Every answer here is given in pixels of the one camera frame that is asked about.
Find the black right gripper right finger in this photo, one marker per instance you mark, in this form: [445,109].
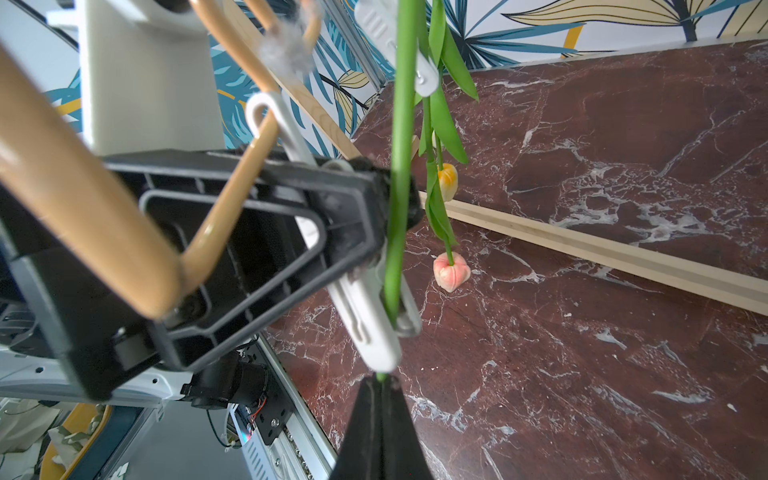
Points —
[401,455]

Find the tan wavy clothes hanger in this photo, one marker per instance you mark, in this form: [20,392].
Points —
[47,166]

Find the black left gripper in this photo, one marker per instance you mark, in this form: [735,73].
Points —
[82,341]

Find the wooden clothes rack frame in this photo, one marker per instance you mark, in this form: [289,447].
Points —
[721,285]

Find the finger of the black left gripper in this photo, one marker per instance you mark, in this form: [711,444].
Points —
[285,247]
[207,172]

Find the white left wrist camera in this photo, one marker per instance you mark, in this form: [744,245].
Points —
[147,81]

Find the yellow orange tulip flower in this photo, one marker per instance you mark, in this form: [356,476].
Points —
[445,137]

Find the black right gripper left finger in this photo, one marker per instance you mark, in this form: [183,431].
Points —
[360,455]

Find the pink tulip flower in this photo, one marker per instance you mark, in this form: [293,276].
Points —
[450,270]

